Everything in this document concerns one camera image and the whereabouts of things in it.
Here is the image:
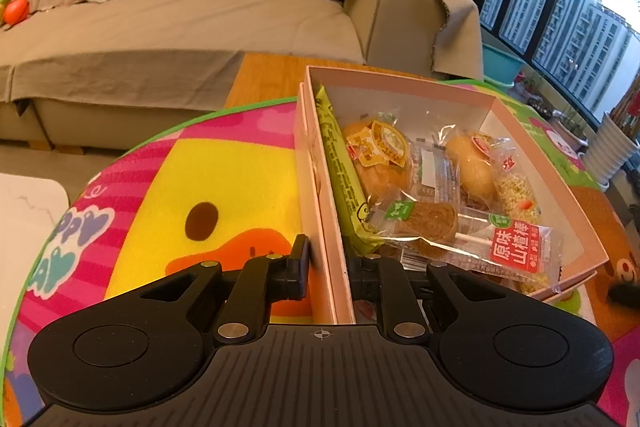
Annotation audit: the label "teal plastic bucket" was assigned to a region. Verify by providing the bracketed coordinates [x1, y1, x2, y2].
[482, 42, 526, 90]

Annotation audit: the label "beige sofa cover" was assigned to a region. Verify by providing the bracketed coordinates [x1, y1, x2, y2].
[0, 0, 483, 103]

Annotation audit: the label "clear hawthorn stick packet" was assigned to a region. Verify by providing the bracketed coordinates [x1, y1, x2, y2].
[450, 219, 563, 285]

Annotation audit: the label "green label mooncake packet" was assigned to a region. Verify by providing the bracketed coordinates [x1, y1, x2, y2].
[367, 197, 461, 258]

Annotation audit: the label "black frame window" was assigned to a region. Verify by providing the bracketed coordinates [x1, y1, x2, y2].
[480, 0, 640, 123]

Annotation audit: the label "orange round toy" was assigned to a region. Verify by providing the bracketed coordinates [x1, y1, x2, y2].
[2, 0, 31, 25]

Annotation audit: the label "white side table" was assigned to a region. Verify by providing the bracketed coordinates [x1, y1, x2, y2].
[0, 172, 68, 338]

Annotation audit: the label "yellow snack bar packet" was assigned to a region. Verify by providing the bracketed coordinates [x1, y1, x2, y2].
[314, 86, 381, 255]

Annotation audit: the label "small potted plants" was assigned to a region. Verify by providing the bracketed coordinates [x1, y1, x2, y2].
[520, 72, 593, 148]

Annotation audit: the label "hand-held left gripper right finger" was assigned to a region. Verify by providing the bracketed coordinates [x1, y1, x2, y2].
[347, 256, 501, 340]

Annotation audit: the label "white ribbed plant pot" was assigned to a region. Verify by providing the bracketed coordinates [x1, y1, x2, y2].
[587, 112, 638, 188]

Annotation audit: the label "clear dark bar packet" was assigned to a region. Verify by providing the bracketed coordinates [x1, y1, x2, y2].
[410, 140, 461, 208]

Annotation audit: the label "pink cardboard box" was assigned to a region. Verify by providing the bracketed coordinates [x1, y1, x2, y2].
[294, 64, 610, 325]

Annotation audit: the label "colourful cartoon mat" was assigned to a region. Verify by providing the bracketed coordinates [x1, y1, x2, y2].
[0, 80, 640, 427]

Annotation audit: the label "beige sofa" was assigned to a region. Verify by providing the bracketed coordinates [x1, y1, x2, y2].
[0, 0, 483, 153]

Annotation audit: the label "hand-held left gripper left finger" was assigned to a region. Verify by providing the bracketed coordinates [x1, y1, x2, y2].
[137, 234, 313, 343]

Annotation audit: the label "red label bun packet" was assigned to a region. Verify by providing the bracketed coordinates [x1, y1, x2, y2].
[445, 132, 501, 208]

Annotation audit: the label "yellow label pastry packet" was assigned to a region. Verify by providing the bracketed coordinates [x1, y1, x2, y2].
[342, 117, 413, 203]

